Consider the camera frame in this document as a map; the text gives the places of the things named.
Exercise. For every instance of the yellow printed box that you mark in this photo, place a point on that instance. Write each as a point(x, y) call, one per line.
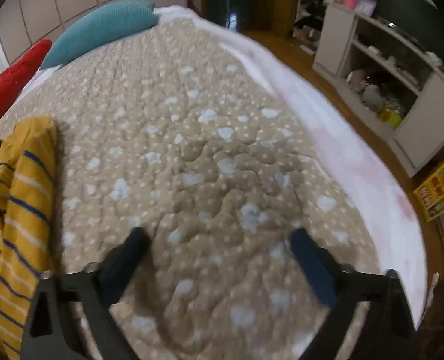
point(439, 191)

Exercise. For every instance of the white shelf cabinet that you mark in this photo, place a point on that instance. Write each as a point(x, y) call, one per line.
point(428, 112)

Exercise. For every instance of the yellow container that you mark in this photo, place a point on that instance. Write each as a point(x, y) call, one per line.
point(391, 118)

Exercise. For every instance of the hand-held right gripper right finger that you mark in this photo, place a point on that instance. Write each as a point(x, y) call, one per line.
point(314, 266)

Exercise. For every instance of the beige dotted quilt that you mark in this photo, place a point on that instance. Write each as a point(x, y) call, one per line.
point(192, 146)

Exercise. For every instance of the teal pillow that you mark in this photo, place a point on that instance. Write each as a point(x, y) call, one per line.
point(102, 30)

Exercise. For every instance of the yellow striped shirt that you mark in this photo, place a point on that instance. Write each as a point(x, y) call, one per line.
point(17, 202)

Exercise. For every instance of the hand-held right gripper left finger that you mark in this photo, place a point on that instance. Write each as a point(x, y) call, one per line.
point(130, 260)

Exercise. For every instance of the white pink fleece blanket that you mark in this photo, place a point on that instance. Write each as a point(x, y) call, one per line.
point(342, 150)

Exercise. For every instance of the pile of items on floor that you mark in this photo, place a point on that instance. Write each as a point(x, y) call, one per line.
point(310, 3)

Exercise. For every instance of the black television screen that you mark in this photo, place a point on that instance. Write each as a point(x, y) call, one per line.
point(417, 11)

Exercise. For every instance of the red pillow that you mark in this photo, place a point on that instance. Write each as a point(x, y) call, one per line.
point(8, 86)

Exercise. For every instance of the wooden door frame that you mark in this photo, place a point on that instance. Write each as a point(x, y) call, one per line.
point(278, 0)

